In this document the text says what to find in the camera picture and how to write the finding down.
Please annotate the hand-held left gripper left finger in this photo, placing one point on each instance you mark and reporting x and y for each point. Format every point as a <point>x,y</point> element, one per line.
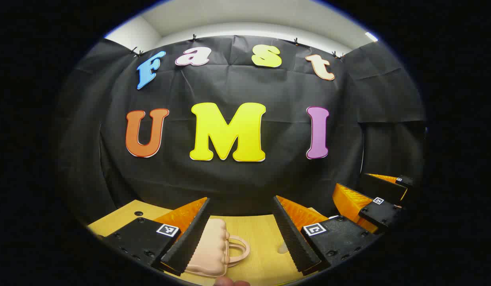
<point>191,234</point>

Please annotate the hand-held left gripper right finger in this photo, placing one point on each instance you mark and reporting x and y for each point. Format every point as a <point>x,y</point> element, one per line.
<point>291,234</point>

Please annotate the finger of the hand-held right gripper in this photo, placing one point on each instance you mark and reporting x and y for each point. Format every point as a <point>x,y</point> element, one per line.
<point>382,186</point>
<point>382,214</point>

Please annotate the beige pink small suitcase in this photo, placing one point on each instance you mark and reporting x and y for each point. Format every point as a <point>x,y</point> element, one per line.
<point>213,250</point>

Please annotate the black backdrop cloth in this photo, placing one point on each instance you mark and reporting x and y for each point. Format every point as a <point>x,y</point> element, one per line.
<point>237,178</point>

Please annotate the ceiling light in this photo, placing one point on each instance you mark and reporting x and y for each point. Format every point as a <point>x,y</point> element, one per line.
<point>371,36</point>

